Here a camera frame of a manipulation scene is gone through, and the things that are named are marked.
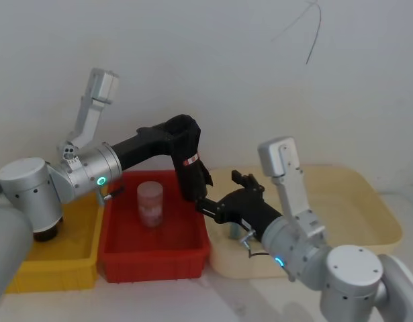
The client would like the cream plastic tray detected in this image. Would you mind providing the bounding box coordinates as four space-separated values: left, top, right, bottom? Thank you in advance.
205 166 404 279

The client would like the yellow plastic bin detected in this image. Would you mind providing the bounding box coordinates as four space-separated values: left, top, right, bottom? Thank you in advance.
6 193 108 292

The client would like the clear plastic jar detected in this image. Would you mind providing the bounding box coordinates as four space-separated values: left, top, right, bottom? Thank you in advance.
136 181 165 229

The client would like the dark brown bottle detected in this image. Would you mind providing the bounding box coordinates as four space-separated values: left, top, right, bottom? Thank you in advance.
33 217 64 243

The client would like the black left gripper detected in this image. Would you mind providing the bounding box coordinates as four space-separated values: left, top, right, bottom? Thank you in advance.
111 121 194 172

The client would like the thin dark left gripper cable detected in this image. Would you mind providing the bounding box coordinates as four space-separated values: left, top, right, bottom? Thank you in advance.
97 186 126 205

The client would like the thin dark right gripper cable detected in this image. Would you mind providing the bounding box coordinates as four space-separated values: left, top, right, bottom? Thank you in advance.
238 230 273 260

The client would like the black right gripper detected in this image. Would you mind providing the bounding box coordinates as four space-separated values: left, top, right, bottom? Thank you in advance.
195 169 283 242

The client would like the red plastic bin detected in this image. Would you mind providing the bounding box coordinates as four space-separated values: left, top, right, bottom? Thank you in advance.
97 170 212 283

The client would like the thin dark gripper cable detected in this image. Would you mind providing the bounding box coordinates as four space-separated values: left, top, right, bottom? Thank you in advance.
97 186 126 205
238 230 273 260

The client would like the black garbage bag roll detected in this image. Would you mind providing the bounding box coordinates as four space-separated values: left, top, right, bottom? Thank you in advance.
168 113 214 203

